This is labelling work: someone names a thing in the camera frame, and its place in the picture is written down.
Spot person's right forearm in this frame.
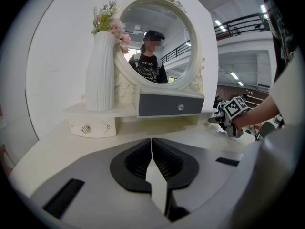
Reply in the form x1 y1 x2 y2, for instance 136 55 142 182
234 94 281 131

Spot black balcony railing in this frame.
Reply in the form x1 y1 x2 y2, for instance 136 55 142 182
213 12 272 38

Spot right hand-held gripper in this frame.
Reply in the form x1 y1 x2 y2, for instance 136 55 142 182
208 95 250 138

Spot person's white shirt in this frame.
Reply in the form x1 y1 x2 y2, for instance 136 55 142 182
232 50 305 229

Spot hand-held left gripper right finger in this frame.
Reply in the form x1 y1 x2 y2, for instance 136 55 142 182
152 137 200 191

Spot grey dressing table drawer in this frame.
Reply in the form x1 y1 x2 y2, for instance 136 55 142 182
137 93 205 117

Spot small white drawer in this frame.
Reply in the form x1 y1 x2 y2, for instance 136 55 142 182
68 116 117 138

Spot white ribbed vase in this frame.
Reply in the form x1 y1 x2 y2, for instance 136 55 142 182
85 31 119 112

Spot white dressing table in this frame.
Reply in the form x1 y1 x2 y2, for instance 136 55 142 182
9 86 251 198

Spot round white framed mirror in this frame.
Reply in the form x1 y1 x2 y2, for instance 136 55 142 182
113 0 206 93

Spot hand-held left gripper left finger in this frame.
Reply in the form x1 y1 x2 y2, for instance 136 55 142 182
110 138 153 193

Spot pink artificial flowers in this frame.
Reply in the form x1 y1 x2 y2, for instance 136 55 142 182
91 0 132 55

